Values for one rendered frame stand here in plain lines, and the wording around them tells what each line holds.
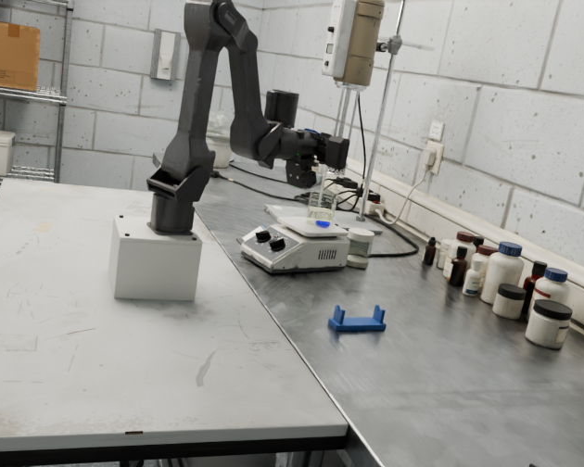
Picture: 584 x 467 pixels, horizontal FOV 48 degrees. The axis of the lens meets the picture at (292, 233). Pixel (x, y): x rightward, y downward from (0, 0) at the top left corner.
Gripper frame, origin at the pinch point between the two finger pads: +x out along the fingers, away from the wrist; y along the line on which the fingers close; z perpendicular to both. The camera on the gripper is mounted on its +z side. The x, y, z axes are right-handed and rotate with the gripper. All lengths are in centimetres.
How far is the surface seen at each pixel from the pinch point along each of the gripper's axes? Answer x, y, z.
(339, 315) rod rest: -22.3, 27.4, 23.7
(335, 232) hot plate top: 1.1, 5.8, 17.4
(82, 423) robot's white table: -72, 31, 26
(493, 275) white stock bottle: 20.6, 33.9, 20.1
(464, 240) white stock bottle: 28.2, 22.2, 16.7
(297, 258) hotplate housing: -8.3, 4.5, 22.7
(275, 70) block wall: 140, -154, -10
